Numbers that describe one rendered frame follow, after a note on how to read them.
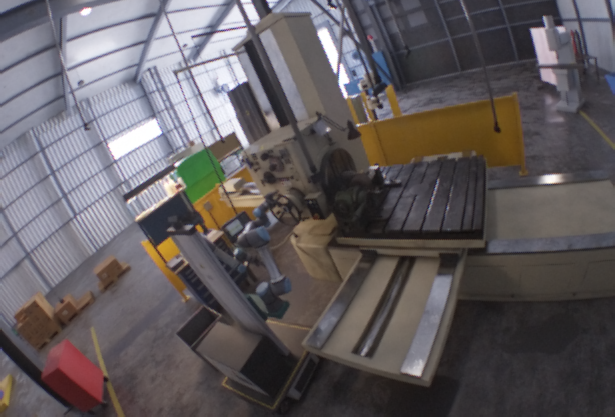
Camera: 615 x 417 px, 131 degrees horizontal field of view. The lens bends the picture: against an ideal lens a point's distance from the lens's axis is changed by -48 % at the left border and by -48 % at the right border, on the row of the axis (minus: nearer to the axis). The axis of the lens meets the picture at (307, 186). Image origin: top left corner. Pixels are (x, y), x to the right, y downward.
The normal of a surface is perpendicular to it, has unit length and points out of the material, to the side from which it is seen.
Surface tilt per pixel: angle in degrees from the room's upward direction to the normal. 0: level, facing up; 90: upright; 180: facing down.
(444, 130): 90
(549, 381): 0
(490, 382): 0
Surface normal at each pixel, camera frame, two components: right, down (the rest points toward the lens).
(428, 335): -0.39, -0.85
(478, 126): -0.53, 0.52
